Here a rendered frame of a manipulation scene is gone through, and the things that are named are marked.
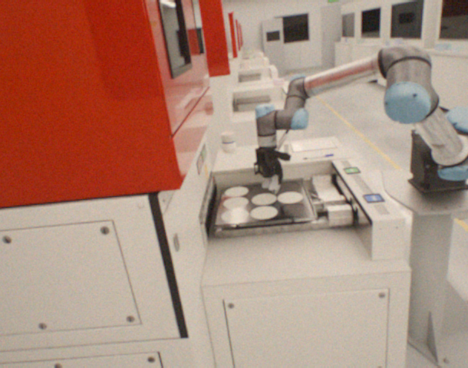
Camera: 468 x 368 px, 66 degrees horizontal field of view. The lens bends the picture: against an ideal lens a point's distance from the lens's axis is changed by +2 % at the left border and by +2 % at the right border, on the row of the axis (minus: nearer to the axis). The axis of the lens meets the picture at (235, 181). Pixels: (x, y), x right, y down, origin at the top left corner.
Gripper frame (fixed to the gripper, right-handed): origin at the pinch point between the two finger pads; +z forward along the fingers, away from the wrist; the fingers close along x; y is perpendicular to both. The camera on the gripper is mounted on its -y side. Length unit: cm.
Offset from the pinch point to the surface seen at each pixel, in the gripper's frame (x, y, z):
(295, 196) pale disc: 8.6, -2.4, 1.3
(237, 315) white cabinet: 22, 43, 21
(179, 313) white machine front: 29, 65, 1
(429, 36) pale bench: -217, -620, -16
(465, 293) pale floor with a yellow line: 41, -101, 91
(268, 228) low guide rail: 10.6, 15.2, 6.8
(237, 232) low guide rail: 2.7, 24.0, 7.5
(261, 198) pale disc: -1.0, 7.3, 1.2
